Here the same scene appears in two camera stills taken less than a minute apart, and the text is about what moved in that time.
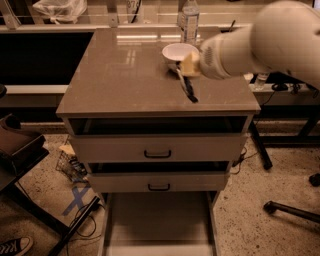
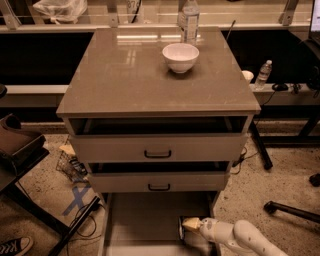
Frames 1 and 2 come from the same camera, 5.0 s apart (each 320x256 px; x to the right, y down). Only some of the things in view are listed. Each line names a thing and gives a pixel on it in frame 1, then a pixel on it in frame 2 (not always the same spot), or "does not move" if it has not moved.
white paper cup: (248, 76) does not move
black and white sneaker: (15, 246) does not move
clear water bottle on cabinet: (190, 14) does not move
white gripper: (212, 60) -> (208, 228)
